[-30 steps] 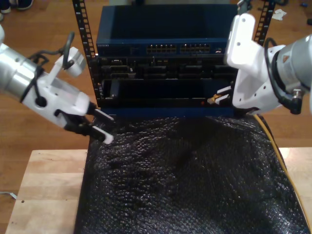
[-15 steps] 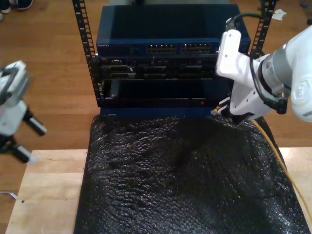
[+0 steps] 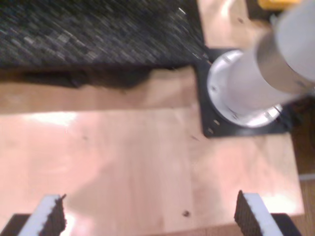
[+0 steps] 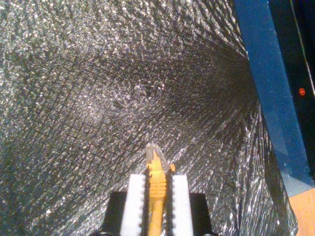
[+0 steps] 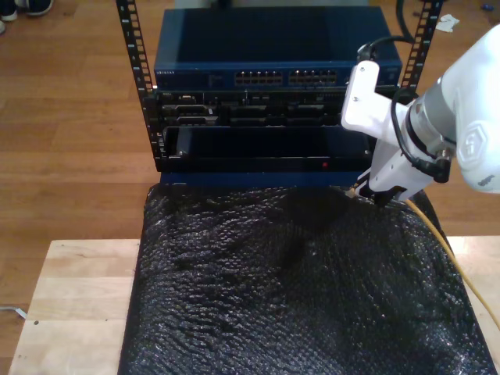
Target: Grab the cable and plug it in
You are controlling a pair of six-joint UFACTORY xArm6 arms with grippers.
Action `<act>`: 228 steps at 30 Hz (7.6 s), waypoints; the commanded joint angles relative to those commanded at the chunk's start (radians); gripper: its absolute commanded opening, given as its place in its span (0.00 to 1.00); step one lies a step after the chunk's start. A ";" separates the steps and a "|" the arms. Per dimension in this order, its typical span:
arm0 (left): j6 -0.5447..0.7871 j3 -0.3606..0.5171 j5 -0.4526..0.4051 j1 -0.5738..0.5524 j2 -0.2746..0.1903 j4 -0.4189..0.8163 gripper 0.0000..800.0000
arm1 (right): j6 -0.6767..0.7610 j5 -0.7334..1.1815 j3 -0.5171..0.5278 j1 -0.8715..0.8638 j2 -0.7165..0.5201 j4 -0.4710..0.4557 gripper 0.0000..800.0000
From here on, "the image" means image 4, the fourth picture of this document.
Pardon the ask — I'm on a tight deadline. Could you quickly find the black bubble mat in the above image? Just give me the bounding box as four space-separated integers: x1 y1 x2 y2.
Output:
0 0 300 236

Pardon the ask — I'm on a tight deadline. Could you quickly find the blue base plate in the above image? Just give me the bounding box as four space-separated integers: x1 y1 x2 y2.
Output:
233 0 315 197

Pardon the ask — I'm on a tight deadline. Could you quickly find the yellow network cable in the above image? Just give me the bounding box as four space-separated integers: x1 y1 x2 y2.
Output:
145 143 176 236

